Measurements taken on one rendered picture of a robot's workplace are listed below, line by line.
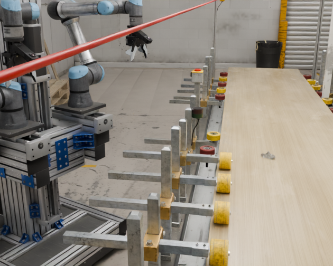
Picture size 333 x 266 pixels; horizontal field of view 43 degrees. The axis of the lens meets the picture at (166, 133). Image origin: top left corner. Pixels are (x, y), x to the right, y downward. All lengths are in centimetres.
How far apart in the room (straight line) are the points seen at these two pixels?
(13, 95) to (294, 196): 141
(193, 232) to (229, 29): 824
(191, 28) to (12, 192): 773
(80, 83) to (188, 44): 756
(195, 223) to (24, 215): 114
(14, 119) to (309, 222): 146
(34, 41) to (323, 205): 165
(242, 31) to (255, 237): 872
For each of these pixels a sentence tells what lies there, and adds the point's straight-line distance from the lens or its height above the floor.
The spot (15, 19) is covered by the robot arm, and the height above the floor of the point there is 159.
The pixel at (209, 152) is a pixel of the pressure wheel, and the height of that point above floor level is 90.
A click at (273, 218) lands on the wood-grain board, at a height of 90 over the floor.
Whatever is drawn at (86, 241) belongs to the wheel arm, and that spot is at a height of 94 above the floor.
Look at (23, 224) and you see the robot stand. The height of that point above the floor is 34.
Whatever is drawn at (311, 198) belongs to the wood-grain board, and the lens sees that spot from 183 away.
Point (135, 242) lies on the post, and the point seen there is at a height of 110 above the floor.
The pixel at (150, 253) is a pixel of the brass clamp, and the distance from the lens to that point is 132.
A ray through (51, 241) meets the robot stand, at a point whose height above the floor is 21.
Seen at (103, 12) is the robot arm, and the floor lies 159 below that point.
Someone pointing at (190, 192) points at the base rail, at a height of 70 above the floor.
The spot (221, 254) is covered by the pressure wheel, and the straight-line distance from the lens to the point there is 131.
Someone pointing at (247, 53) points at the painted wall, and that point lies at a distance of 1011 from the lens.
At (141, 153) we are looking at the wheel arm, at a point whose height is 96.
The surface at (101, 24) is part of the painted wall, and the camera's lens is 1014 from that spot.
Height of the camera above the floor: 169
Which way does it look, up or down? 18 degrees down
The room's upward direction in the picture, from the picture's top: straight up
